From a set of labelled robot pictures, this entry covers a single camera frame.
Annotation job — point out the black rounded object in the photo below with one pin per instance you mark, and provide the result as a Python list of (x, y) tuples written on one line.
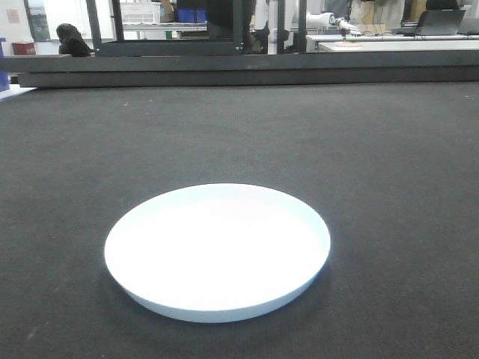
[(71, 41)]

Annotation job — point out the white background table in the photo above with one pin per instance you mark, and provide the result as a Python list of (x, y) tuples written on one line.
[(390, 43)]

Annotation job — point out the white robot hand background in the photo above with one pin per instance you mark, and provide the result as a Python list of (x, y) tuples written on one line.
[(347, 27)]

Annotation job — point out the small blue bins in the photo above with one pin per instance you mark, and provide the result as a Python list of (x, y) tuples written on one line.
[(191, 15)]

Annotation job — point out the black foam edge board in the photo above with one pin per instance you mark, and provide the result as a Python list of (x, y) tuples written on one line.
[(323, 68)]

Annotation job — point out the red box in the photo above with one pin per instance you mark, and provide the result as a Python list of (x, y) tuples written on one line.
[(24, 48)]

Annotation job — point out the black metal frame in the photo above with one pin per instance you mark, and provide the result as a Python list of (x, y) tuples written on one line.
[(226, 32)]

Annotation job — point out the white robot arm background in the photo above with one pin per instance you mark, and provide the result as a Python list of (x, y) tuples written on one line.
[(329, 19)]

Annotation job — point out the light blue round tray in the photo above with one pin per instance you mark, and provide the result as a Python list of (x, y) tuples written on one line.
[(215, 253)]

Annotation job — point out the white plastic crate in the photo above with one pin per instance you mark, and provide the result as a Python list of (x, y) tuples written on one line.
[(133, 13)]

